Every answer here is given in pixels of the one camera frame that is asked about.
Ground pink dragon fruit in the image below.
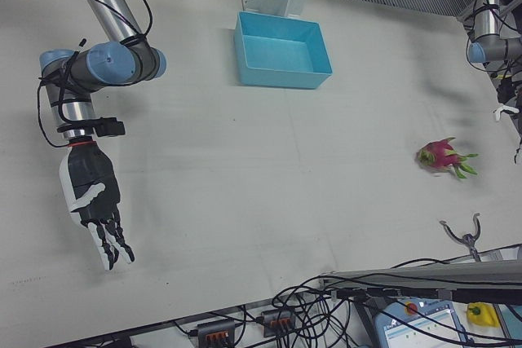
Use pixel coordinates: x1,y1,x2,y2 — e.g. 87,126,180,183
415,136,480,180

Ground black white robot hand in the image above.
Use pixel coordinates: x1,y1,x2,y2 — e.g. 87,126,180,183
59,142,136,271

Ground teach pendant with screen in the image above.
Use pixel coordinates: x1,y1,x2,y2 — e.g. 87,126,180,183
373,297,476,348

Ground yellow toy pepper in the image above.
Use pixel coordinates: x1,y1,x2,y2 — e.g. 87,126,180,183
467,302,495,328

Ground aluminium profile bar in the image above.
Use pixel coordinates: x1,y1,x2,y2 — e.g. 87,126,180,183
318,260,522,304

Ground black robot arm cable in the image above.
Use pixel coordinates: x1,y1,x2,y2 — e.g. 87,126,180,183
22,0,154,149

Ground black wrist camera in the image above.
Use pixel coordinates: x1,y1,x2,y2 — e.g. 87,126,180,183
94,118,126,137

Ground light blue plastic bin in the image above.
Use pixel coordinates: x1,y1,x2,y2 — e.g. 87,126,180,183
233,11,334,90

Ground white grey robot hand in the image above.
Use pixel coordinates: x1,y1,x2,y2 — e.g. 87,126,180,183
493,105,521,123

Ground metal claw tool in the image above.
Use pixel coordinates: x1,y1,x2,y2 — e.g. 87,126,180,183
439,212,482,262

